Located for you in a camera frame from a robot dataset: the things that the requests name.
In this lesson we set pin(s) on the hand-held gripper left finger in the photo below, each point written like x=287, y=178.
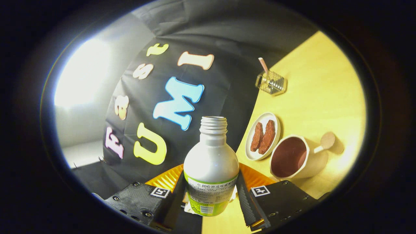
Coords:
x=175, y=203

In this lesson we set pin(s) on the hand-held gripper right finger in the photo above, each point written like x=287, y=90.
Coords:
x=243, y=204

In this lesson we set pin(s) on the silver bottle green label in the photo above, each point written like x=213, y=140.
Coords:
x=210, y=162

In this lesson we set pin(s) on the brown sausage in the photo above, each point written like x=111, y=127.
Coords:
x=267, y=136
x=256, y=138

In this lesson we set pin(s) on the white oval plate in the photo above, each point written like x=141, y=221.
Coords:
x=265, y=117

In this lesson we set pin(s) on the wooden table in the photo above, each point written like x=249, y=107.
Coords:
x=325, y=97

